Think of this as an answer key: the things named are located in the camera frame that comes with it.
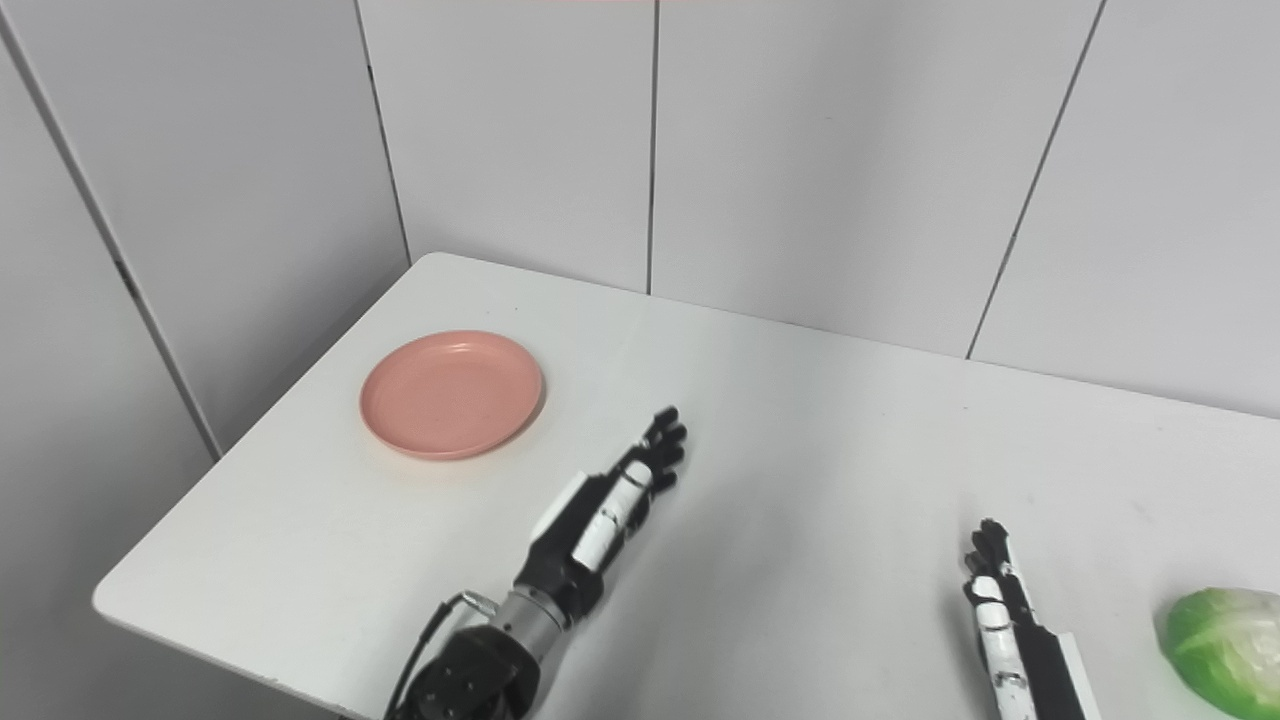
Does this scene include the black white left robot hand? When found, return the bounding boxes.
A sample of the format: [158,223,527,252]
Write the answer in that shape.
[512,406,689,629]

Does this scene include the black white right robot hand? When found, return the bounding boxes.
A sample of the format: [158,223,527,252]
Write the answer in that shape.
[963,518,1091,720]

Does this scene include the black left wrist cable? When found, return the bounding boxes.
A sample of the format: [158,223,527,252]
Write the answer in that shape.
[385,592,498,720]

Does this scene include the green white cabbage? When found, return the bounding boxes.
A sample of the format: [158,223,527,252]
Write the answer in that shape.
[1157,587,1280,720]

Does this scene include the pink round plate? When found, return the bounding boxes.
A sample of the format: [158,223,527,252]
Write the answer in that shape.
[359,330,545,461]

